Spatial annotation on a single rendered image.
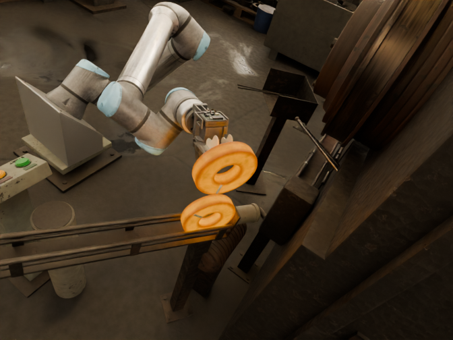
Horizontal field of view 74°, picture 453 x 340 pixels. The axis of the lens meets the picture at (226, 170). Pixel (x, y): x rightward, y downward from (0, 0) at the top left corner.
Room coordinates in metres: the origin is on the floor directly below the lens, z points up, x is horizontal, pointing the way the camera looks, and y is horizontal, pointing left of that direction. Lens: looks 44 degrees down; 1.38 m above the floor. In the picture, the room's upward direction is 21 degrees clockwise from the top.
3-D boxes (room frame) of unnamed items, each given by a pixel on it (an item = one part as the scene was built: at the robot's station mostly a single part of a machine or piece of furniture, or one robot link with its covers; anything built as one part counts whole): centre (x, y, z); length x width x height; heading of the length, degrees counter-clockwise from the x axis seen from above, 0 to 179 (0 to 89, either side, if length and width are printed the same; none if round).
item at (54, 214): (0.44, 0.45, 0.26); 0.12 x 0.12 x 0.52
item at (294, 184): (0.65, -0.23, 0.68); 0.11 x 0.08 x 0.24; 72
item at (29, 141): (1.10, 0.88, 0.10); 0.32 x 0.32 x 0.04; 72
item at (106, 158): (1.10, 0.88, 0.04); 0.40 x 0.40 x 0.08; 72
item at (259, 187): (1.44, -0.17, 0.36); 0.26 x 0.20 x 0.72; 17
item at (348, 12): (3.71, -0.48, 0.39); 1.03 x 0.83 x 0.79; 76
